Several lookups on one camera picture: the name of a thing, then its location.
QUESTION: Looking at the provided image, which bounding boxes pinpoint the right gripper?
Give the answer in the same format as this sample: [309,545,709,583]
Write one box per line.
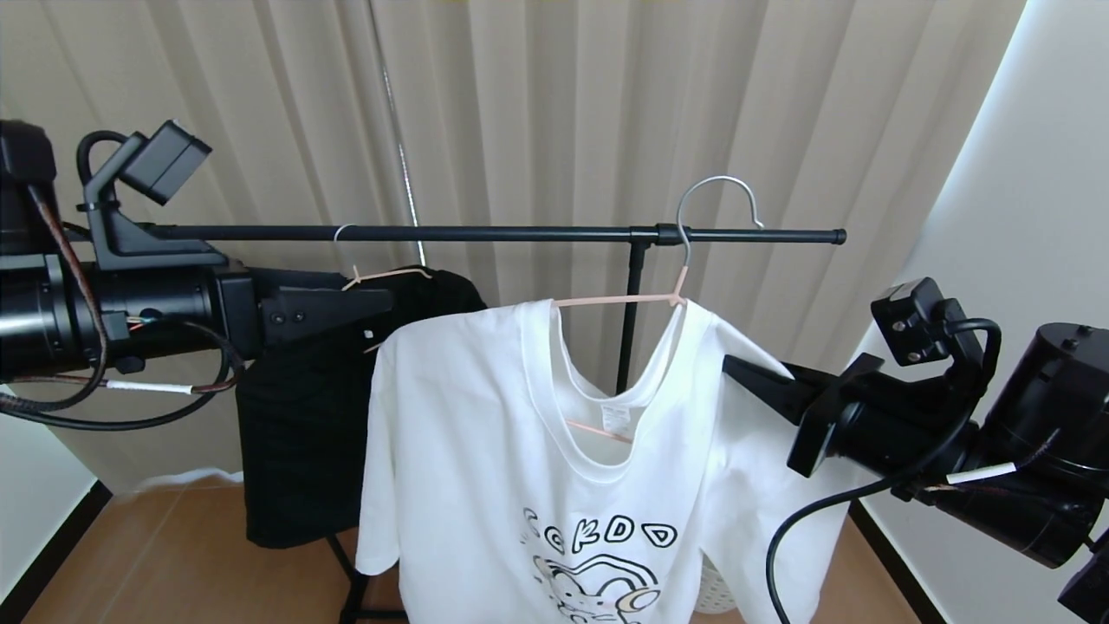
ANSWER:
[787,351,989,480]

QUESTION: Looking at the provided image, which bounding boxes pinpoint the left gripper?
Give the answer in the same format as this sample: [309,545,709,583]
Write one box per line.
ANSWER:
[65,263,396,374]

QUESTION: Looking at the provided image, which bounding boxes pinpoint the pink clothes hanger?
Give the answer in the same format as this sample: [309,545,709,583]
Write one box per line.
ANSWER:
[551,176,766,445]
[334,224,434,354]

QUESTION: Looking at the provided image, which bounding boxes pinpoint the black shorts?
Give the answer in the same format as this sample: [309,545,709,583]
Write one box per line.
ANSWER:
[236,267,488,549]

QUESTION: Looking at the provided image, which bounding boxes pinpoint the white garment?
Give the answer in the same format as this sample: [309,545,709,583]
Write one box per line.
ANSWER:
[355,299,854,624]

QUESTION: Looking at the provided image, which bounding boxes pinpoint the black clothes rack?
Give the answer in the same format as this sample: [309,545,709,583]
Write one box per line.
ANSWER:
[65,222,848,624]

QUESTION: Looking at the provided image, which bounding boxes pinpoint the white laundry basket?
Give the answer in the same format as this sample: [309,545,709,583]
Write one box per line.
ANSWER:
[691,555,739,616]

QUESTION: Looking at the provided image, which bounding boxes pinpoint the beige curtain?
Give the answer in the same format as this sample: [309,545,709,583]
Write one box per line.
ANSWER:
[0,0,1028,495]

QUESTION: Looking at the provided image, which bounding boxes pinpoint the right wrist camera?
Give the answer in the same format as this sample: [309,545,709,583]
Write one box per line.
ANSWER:
[871,277,1003,413]

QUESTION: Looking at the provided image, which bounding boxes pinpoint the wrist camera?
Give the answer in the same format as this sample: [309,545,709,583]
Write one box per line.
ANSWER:
[76,120,230,271]
[871,277,1003,413]

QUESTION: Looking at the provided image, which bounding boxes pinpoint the black cable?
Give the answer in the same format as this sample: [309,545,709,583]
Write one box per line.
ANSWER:
[0,321,248,432]
[765,317,1004,624]

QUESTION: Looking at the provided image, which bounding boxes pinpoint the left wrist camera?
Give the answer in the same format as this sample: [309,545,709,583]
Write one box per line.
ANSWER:
[76,120,230,271]

